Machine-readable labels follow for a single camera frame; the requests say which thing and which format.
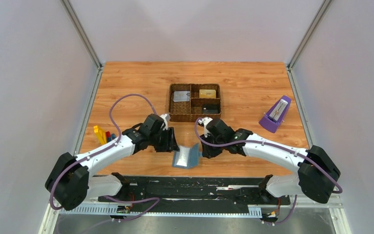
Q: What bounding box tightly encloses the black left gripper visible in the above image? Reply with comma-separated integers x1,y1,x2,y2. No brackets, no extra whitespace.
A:
149,127,181,153

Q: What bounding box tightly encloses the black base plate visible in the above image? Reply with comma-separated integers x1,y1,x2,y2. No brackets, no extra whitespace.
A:
113,176,290,212

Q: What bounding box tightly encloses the aluminium frame rail right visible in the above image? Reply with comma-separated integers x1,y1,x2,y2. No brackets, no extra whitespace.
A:
287,0,352,234

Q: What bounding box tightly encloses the silver card in basket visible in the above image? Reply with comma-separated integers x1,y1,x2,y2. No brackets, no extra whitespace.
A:
173,91,190,102

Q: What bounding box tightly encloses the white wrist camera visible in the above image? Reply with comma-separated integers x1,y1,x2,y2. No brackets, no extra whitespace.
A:
160,113,170,130
197,117,213,128

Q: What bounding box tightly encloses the white slotted cable duct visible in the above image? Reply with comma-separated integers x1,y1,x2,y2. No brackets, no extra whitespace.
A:
59,202,262,218

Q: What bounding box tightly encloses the brown woven divided basket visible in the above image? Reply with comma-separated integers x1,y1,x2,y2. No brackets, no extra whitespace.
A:
168,83,222,122

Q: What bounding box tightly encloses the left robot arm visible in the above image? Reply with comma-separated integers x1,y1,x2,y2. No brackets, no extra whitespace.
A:
45,114,179,211

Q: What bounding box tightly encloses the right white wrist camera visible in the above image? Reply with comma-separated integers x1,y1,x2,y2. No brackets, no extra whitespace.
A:
197,117,213,128

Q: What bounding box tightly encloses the gold card in basket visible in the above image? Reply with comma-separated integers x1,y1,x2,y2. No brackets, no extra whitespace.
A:
199,89,217,98

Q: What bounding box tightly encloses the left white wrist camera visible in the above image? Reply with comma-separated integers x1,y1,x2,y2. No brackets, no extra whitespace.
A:
160,113,170,130

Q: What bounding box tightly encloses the black VIP card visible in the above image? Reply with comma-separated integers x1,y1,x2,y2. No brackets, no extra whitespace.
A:
202,107,220,115

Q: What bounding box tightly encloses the purple metronome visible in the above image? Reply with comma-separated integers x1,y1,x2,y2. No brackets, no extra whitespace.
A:
259,96,292,133

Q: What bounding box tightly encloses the aluminium frame rail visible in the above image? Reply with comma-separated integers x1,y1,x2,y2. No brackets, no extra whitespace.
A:
287,0,352,234
38,0,104,234

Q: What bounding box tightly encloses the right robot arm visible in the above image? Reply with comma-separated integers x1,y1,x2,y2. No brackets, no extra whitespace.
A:
194,117,343,204

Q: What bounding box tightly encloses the aluminium frame rail left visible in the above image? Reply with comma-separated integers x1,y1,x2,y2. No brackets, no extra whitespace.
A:
38,0,104,234

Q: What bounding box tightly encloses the teal leather card holder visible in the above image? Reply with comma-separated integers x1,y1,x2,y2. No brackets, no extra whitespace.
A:
172,143,202,169

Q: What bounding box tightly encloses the yellow toy block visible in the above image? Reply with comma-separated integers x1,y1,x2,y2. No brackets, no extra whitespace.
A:
93,125,107,145

